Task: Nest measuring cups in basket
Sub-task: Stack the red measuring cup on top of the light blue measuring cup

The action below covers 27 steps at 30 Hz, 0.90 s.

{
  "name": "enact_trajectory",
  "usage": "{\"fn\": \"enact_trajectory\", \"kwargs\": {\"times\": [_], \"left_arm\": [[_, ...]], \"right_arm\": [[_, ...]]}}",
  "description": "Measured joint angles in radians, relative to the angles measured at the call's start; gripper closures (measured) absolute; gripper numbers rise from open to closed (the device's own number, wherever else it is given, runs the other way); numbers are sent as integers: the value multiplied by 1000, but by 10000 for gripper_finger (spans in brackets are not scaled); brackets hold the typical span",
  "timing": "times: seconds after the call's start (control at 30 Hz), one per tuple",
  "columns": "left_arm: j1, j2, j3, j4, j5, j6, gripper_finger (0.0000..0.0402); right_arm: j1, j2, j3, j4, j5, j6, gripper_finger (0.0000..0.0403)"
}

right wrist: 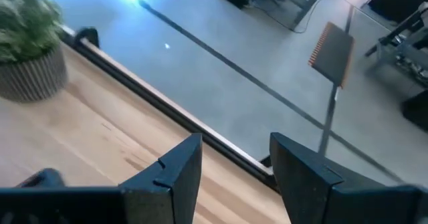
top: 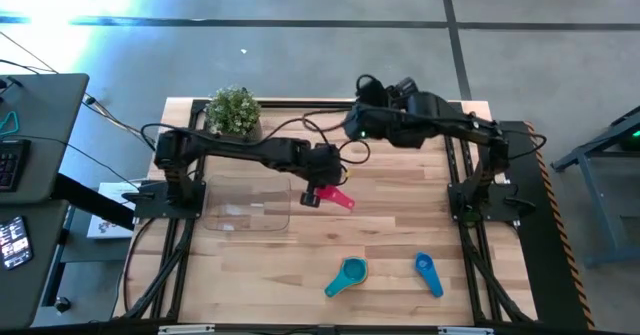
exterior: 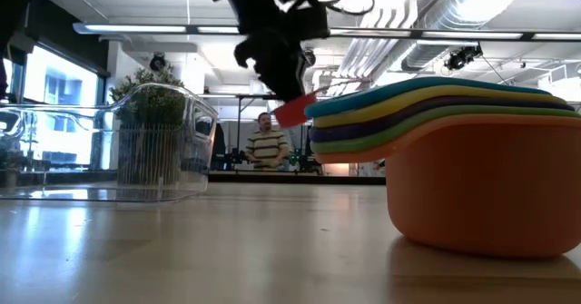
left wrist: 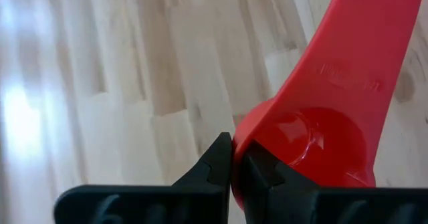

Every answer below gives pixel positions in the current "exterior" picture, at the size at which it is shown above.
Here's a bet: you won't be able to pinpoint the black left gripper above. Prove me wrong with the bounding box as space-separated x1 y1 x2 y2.
208 0 331 104

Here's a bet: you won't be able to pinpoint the red measuring cup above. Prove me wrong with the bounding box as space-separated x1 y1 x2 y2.
273 93 318 130

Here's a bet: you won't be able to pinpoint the teal measuring cup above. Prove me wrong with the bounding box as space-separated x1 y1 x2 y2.
304 76 553 119

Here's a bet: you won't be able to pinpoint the yellow measuring cup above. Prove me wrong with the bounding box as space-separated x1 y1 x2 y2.
311 84 568 130

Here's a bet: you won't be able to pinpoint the purple measuring cup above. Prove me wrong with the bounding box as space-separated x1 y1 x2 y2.
310 95 576 143

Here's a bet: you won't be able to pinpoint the green measuring cup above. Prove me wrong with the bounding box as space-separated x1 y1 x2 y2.
310 104 581 155

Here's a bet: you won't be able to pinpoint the orange measuring cup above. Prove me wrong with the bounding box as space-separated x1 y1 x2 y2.
314 113 581 259

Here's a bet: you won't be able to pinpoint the clear plastic basket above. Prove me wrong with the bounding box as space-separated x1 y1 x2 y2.
0 82 219 203

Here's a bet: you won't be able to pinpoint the person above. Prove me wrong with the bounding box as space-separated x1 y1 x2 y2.
244 112 291 170

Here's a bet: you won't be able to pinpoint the green potted plant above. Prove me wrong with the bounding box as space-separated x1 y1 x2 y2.
110 65 187 187

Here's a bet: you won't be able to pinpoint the overhead light bar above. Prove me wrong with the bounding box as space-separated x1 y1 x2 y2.
72 21 581 43

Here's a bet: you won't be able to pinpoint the black ceiling spotlight cluster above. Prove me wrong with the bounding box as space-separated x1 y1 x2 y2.
444 44 483 72

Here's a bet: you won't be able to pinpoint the silver ventilation duct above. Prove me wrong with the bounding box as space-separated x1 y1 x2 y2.
401 0 489 73

